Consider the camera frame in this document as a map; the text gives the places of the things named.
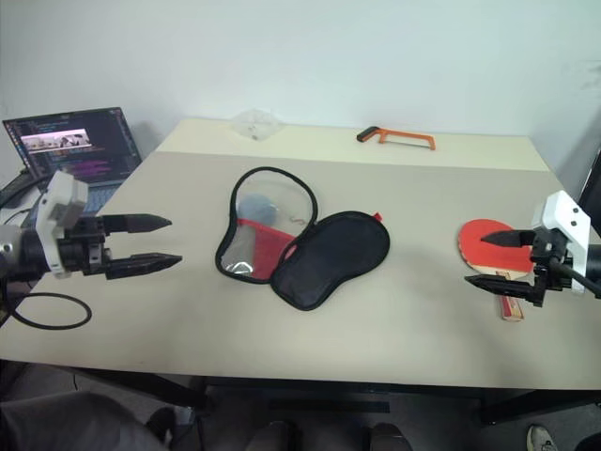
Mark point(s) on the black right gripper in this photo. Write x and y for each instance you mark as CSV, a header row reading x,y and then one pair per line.
x,y
556,270

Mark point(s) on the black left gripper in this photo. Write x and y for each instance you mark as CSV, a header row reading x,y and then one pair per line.
x,y
84,249

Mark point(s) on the red table tennis paddle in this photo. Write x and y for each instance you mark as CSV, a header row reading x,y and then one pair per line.
x,y
474,235

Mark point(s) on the grey round zipper charm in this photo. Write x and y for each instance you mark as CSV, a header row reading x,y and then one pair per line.
x,y
257,208

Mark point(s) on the black and red paddle case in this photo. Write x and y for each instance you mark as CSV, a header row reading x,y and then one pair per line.
x,y
328,253

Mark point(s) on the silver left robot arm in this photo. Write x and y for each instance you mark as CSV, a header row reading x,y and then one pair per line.
x,y
11,256

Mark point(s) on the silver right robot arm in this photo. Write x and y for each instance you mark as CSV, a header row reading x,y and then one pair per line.
x,y
594,263

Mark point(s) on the grey open laptop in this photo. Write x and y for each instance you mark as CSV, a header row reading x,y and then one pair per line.
x,y
75,145

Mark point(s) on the orange hacksaw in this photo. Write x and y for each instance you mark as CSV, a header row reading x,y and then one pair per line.
x,y
399,137

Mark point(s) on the white sneaker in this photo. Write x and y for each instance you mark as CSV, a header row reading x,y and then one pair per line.
x,y
540,439

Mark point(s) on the black shoe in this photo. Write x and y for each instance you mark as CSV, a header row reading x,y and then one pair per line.
x,y
162,423

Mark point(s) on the dark rounded shape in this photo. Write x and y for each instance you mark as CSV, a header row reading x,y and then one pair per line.
x,y
392,438

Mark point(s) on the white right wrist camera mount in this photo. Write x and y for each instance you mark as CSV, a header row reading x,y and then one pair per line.
x,y
561,213

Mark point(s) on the black table frame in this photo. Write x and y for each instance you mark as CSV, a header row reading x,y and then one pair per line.
x,y
328,390

